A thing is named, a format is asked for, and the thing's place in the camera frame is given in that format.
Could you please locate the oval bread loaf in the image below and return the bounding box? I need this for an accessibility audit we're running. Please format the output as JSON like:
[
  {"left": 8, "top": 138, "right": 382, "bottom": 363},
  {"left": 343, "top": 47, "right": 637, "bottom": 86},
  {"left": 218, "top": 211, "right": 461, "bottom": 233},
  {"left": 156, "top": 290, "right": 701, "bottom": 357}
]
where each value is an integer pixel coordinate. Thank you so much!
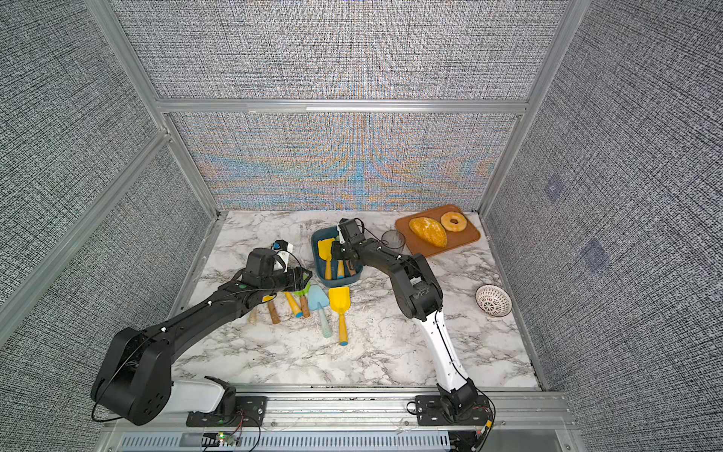
[{"left": 409, "top": 217, "right": 448, "bottom": 249}]

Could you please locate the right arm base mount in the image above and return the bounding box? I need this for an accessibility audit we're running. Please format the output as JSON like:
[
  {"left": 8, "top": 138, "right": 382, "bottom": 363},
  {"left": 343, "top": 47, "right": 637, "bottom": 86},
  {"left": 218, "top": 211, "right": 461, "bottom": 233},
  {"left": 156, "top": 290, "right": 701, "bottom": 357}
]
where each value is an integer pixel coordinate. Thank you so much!
[{"left": 413, "top": 395, "right": 494, "bottom": 427}]

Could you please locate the teal plastic storage box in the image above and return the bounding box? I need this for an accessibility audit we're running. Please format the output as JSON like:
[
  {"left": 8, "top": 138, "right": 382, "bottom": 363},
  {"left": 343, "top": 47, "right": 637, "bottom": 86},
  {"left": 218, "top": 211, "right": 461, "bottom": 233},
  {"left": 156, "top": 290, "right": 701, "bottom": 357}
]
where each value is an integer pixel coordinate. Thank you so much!
[{"left": 311, "top": 227, "right": 363, "bottom": 288}]

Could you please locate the light blue shovel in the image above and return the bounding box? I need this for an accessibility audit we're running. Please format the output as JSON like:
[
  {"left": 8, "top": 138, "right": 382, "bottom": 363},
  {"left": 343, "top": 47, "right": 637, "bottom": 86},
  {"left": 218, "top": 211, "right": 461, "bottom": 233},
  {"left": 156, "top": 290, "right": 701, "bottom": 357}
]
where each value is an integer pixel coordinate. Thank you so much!
[{"left": 308, "top": 284, "right": 333, "bottom": 338}]

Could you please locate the yellow handled tool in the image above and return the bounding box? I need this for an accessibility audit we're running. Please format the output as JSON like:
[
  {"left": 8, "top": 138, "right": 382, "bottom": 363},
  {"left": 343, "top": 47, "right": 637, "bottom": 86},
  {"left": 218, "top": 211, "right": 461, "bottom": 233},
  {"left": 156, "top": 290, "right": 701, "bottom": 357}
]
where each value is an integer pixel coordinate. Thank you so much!
[{"left": 329, "top": 286, "right": 351, "bottom": 346}]

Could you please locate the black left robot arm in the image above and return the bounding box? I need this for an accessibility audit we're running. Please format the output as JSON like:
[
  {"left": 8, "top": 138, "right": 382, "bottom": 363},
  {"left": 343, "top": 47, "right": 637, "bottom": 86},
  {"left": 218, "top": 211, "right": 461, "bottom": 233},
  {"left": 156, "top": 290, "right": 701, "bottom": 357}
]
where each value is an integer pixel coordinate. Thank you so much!
[{"left": 90, "top": 248, "right": 313, "bottom": 426}]

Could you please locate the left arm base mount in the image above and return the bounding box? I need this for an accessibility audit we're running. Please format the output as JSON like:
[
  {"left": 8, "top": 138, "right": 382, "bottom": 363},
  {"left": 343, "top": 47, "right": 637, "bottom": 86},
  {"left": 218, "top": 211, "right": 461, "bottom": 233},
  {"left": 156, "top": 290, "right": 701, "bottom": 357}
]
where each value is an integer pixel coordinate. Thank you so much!
[{"left": 186, "top": 395, "right": 268, "bottom": 429}]

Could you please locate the grey transparent plastic cup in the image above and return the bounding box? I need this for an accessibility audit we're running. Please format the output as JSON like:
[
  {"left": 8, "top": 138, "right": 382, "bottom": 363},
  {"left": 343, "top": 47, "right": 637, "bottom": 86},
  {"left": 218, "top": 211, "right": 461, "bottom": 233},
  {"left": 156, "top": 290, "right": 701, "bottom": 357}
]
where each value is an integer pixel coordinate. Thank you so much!
[{"left": 381, "top": 229, "right": 406, "bottom": 252}]

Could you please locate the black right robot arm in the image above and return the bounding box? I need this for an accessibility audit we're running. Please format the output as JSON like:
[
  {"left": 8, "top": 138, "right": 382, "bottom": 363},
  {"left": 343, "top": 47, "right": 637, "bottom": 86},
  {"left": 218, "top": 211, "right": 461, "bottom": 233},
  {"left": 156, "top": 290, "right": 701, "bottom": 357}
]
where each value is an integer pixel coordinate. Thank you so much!
[{"left": 333, "top": 218, "right": 496, "bottom": 428}]

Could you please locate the pale green trowel wooden handle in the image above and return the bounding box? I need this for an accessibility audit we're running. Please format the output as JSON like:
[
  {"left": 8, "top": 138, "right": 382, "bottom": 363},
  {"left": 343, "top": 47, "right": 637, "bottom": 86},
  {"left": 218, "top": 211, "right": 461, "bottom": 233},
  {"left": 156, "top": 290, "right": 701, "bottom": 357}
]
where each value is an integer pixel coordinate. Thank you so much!
[{"left": 346, "top": 261, "right": 357, "bottom": 276}]

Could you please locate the white lattice basket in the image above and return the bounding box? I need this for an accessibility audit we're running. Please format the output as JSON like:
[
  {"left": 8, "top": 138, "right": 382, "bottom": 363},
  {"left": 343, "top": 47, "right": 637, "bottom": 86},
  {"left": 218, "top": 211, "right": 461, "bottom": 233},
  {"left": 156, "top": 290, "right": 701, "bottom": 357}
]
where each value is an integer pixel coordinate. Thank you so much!
[{"left": 476, "top": 284, "right": 512, "bottom": 318}]

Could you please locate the brown wooden cutting board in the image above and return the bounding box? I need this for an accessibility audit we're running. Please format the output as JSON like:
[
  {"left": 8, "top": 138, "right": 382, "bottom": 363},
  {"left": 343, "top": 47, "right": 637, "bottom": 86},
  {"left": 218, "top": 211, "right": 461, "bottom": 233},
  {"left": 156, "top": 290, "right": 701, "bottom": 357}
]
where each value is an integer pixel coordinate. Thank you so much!
[{"left": 395, "top": 205, "right": 481, "bottom": 257}]

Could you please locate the glazed donut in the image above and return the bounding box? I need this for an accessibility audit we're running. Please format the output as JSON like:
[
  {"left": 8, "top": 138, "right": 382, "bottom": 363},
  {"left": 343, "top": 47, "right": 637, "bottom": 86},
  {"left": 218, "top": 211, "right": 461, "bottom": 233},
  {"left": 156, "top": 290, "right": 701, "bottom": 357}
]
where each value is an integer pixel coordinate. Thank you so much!
[{"left": 440, "top": 211, "right": 468, "bottom": 233}]

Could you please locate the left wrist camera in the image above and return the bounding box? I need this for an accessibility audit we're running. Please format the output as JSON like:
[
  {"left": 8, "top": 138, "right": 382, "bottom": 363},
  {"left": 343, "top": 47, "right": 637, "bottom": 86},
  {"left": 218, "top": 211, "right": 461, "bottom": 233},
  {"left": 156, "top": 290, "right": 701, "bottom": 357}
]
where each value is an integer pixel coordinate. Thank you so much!
[{"left": 271, "top": 239, "right": 294, "bottom": 270}]

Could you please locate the aluminium front rail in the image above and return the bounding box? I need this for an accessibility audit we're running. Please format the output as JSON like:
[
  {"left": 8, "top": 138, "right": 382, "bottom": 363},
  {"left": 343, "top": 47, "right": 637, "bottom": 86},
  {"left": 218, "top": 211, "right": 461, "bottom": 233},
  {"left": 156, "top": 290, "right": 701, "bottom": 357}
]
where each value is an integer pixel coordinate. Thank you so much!
[{"left": 94, "top": 386, "right": 586, "bottom": 451}]

